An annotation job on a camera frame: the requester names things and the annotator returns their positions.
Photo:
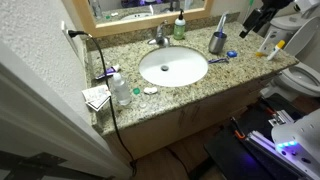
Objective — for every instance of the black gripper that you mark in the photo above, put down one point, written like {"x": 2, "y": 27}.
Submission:
{"x": 271, "y": 8}

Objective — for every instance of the chrome sink faucet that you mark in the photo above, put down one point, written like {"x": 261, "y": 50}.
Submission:
{"x": 161, "y": 39}

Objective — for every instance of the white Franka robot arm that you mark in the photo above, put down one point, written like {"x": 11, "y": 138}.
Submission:
{"x": 300, "y": 136}

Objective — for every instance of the white blue standing tube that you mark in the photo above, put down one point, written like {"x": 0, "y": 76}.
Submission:
{"x": 266, "y": 43}

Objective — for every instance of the white blue toothbrush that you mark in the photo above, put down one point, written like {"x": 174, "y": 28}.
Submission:
{"x": 221, "y": 23}

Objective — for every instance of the white bottle yellow cap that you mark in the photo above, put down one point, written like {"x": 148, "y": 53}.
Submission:
{"x": 276, "y": 50}

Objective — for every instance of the blue floss container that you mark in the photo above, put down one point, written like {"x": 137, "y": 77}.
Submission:
{"x": 232, "y": 53}

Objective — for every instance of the stainless steel cup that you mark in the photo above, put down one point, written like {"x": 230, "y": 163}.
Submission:
{"x": 217, "y": 42}

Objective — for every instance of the white toilet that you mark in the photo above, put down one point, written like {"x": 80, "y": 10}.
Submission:
{"x": 300, "y": 78}

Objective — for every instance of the green soap pump bottle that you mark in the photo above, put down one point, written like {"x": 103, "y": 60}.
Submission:
{"x": 179, "y": 29}

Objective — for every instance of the white oval sink basin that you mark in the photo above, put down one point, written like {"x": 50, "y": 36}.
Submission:
{"x": 186, "y": 70}

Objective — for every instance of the black orange clamp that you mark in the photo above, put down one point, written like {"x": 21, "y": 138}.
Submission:
{"x": 237, "y": 131}
{"x": 268, "y": 108}

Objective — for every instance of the metal sink drain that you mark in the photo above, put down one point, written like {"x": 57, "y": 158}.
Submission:
{"x": 164, "y": 68}

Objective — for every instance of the small white soap piece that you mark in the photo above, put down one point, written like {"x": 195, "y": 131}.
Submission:
{"x": 150, "y": 90}

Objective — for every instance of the green bottle cap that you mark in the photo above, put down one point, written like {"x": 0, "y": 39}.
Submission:
{"x": 136, "y": 90}

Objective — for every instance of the black robot cart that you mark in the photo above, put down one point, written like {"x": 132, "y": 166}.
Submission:
{"x": 230, "y": 156}

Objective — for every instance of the light wood vanity cabinet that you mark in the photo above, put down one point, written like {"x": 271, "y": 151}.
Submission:
{"x": 160, "y": 130}

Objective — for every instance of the clear plastic water bottle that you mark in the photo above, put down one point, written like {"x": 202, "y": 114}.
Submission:
{"x": 121, "y": 91}

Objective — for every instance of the purple toothpaste tube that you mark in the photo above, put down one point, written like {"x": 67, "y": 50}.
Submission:
{"x": 108, "y": 71}

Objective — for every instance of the wood framed mirror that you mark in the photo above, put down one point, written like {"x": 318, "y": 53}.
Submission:
{"x": 100, "y": 30}

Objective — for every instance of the white paper cards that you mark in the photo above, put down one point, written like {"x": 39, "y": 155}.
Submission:
{"x": 96, "y": 96}

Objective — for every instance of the white door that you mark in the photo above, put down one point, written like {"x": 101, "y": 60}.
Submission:
{"x": 40, "y": 126}

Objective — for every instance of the black metal stand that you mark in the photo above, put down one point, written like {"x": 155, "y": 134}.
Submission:
{"x": 33, "y": 165}

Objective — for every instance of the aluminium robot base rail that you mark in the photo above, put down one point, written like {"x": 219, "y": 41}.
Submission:
{"x": 263, "y": 141}

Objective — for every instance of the white wall outlet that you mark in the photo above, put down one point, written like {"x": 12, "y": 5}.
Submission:
{"x": 68, "y": 38}

